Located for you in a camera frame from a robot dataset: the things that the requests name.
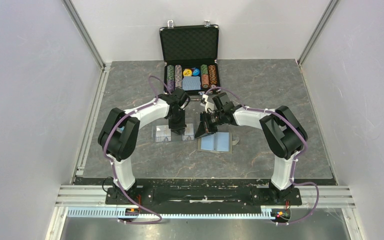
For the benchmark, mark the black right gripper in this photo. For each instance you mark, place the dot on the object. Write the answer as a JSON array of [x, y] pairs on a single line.
[[205, 128]]

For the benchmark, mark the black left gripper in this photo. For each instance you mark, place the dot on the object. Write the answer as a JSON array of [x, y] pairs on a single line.
[[181, 126]]

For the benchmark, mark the clear plastic card sleeve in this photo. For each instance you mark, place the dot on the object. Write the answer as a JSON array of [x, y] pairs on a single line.
[[188, 136]]

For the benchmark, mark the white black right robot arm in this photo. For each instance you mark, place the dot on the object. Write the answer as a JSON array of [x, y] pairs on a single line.
[[284, 134]]

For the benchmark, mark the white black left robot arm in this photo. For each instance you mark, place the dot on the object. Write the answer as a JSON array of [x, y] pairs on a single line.
[[118, 136]]

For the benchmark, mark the blue playing card deck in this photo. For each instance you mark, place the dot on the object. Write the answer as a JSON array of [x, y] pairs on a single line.
[[191, 83]]

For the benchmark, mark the orange brown chip stack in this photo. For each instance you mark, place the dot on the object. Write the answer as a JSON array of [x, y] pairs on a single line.
[[212, 73]]

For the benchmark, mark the blue dealer button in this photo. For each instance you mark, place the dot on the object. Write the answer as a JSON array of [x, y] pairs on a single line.
[[195, 71]]

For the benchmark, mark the yellow dealer button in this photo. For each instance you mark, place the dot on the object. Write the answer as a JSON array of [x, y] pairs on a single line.
[[187, 72]]

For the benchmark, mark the green orange chip stack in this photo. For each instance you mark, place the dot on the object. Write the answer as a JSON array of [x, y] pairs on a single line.
[[205, 82]]

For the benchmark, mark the purple green chip stack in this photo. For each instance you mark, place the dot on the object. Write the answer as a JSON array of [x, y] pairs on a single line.
[[170, 77]]

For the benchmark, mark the grey purple chip stack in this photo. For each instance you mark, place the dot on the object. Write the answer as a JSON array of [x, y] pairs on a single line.
[[178, 76]]

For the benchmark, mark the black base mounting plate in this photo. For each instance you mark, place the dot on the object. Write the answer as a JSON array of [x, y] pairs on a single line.
[[202, 196]]

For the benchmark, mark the black poker chip case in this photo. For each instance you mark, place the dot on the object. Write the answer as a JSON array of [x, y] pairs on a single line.
[[191, 46]]

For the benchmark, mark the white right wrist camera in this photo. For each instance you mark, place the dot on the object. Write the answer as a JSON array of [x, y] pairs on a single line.
[[208, 106]]

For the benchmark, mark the aluminium frame rail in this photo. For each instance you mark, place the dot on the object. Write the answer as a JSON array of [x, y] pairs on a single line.
[[330, 197]]

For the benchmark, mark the white slotted cable duct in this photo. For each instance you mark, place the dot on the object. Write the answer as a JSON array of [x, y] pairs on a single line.
[[123, 213]]

